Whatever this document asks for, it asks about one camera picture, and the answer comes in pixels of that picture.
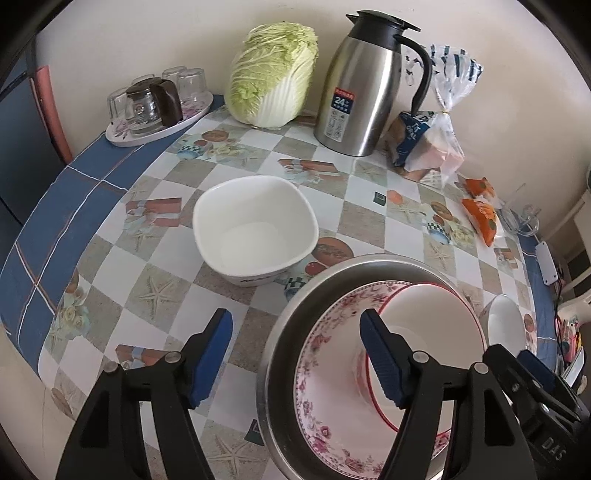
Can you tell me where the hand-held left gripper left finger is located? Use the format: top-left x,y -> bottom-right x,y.
55,308 -> 234,480

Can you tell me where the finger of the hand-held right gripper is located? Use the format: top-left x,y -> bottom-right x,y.
516,349 -> 575,407
482,344 -> 580,432

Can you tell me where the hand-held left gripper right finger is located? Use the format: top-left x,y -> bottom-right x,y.
359,308 -> 541,480

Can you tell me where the small white bowl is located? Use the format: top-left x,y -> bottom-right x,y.
479,294 -> 528,358

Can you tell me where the strawberry print bowl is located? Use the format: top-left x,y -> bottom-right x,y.
353,282 -> 488,435

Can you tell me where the floral rimmed plate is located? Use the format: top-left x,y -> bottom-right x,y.
294,280 -> 455,480

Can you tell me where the stainless steel basin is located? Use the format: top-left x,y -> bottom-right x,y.
256,254 -> 490,480

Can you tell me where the large white printed bowl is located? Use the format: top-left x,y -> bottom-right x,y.
192,174 -> 319,288

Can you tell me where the colourful small container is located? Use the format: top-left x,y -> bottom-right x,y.
558,314 -> 585,370

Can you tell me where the checkered printed tablecloth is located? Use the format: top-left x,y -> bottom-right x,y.
37,104 -> 539,480

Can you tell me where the white power strip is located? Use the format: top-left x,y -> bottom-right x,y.
534,241 -> 559,287

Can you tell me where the white furniture panel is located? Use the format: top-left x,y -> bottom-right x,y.
540,189 -> 591,278

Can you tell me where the clear glass mug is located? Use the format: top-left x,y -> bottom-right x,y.
501,184 -> 542,237

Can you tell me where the orange snack packet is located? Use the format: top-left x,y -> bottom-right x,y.
462,198 -> 502,247
463,176 -> 496,200

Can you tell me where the blue plaid tablecloth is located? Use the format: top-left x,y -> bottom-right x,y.
0,95 -> 561,370

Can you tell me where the bagged bread loaf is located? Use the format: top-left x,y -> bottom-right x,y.
387,44 -> 485,188

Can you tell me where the white oval tray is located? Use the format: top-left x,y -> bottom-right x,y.
105,93 -> 214,148

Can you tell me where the stainless steel thermos jug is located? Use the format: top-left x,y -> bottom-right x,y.
313,10 -> 434,158

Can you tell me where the dark blue cabinet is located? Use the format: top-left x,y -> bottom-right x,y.
0,55 -> 65,259

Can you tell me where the napa cabbage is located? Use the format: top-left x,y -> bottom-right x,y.
228,23 -> 320,129

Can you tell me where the pink chair frame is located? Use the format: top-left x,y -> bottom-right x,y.
33,65 -> 74,163

